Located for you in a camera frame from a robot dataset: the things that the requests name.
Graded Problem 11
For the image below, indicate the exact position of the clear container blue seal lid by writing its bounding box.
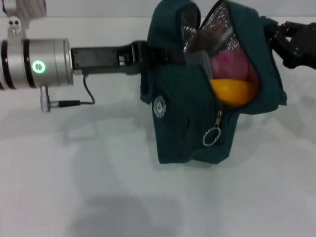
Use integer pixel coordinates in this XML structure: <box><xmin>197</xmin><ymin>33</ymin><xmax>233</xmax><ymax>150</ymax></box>
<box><xmin>185</xmin><ymin>50</ymin><xmax>213</xmax><ymax>78</ymax></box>

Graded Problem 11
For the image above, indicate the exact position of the dark teal lunch bag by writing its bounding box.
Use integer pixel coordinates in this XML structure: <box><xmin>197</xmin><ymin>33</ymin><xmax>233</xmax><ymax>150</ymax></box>
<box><xmin>139</xmin><ymin>0</ymin><xmax>289</xmax><ymax>165</ymax></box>

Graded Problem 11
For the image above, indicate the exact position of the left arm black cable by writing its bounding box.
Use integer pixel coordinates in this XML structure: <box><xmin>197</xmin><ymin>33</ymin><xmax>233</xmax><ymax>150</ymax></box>
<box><xmin>50</xmin><ymin>75</ymin><xmax>96</xmax><ymax>108</ymax></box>

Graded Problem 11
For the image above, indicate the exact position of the pink peach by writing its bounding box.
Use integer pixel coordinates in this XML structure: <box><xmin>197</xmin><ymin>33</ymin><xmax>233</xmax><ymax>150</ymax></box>
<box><xmin>210</xmin><ymin>50</ymin><xmax>258</xmax><ymax>82</ymax></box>

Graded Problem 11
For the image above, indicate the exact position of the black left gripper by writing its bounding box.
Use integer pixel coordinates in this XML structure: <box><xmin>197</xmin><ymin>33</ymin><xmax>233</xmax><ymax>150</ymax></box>
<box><xmin>70</xmin><ymin>40</ymin><xmax>186</xmax><ymax>76</ymax></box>

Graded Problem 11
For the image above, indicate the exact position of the yellow banana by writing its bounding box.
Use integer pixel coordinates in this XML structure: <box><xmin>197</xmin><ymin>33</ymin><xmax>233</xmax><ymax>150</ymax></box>
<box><xmin>209</xmin><ymin>78</ymin><xmax>260</xmax><ymax>108</ymax></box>

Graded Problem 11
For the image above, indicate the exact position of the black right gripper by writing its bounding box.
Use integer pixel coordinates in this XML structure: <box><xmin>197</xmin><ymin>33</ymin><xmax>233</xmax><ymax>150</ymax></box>
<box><xmin>267</xmin><ymin>21</ymin><xmax>316</xmax><ymax>70</ymax></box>

